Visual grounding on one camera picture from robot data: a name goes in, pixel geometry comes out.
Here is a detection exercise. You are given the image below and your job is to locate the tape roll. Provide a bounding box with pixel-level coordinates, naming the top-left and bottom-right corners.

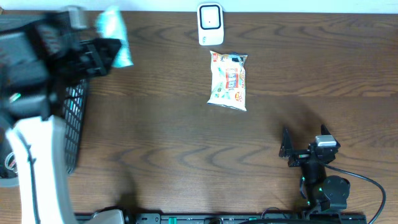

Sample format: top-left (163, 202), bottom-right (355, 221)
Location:
top-left (1, 149), bottom-right (18, 179)

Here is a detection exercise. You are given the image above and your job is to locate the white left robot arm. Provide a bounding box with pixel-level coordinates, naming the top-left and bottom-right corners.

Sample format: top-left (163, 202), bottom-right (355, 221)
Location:
top-left (1, 10), bottom-right (121, 223)

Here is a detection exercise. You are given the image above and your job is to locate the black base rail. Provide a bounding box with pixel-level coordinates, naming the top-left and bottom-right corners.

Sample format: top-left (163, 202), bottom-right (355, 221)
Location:
top-left (75, 210), bottom-right (366, 224)

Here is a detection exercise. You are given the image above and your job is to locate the white barcode scanner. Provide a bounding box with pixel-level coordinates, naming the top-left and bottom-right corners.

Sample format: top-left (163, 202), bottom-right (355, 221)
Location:
top-left (197, 2), bottom-right (224, 46)

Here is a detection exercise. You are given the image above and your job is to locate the teal packet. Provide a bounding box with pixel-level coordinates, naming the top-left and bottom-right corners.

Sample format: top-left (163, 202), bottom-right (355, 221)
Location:
top-left (95, 6), bottom-right (134, 68)

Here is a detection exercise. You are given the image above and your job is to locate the yellow snack bag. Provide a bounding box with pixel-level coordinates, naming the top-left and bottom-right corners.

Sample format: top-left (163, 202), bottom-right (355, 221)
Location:
top-left (207, 51), bottom-right (248, 111)

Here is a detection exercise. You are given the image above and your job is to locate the dark grey plastic basket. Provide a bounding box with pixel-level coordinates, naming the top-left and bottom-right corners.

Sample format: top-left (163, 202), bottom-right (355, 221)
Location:
top-left (1, 15), bottom-right (88, 188)

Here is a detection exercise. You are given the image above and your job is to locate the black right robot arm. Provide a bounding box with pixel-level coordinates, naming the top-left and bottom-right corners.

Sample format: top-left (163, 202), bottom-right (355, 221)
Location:
top-left (279, 125), bottom-right (350, 213)

